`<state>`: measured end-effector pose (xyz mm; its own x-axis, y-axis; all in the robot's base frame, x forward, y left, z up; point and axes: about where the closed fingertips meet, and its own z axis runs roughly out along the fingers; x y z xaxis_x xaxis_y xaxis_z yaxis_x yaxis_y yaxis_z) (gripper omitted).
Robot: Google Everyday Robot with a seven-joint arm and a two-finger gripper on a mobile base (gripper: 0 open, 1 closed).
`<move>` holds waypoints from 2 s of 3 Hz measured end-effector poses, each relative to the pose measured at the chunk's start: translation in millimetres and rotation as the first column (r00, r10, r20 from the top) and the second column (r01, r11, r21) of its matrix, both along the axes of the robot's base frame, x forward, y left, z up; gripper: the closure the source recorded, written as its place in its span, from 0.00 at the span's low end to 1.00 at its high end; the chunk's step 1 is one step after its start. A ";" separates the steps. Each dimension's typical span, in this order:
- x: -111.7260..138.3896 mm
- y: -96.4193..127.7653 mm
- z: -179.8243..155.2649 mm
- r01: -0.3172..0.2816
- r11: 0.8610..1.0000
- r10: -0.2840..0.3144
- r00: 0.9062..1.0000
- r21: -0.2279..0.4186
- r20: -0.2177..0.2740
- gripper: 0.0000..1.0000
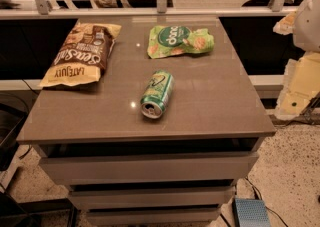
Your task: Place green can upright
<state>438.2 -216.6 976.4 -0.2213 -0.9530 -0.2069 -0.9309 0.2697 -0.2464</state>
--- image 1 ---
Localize green snack bag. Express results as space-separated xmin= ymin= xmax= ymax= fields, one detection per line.
xmin=147 ymin=25 xmax=214 ymax=59

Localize green soda can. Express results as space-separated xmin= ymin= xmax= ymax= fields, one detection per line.
xmin=140 ymin=70 xmax=174 ymax=119

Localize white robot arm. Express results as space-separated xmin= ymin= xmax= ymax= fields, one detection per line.
xmin=293 ymin=0 xmax=320 ymax=52

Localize brown sea salt chip bag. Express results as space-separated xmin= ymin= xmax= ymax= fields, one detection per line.
xmin=40 ymin=22 xmax=121 ymax=88

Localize black floor cable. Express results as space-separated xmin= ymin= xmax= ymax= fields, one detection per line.
xmin=244 ymin=177 xmax=290 ymax=227

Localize blue box on floor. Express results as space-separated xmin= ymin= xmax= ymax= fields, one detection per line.
xmin=232 ymin=198 xmax=271 ymax=227

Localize grey drawer cabinet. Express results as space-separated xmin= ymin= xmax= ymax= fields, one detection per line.
xmin=18 ymin=16 xmax=275 ymax=227

